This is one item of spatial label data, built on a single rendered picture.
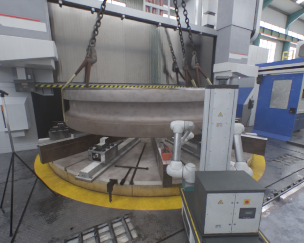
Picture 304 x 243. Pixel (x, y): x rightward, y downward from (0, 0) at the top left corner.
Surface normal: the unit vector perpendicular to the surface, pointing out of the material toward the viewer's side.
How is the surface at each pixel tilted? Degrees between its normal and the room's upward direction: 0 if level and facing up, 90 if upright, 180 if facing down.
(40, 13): 90
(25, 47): 90
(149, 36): 90
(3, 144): 90
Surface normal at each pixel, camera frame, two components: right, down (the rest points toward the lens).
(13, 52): 0.46, 0.18
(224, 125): 0.03, 0.20
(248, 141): -0.65, 0.15
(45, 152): 0.76, 0.13
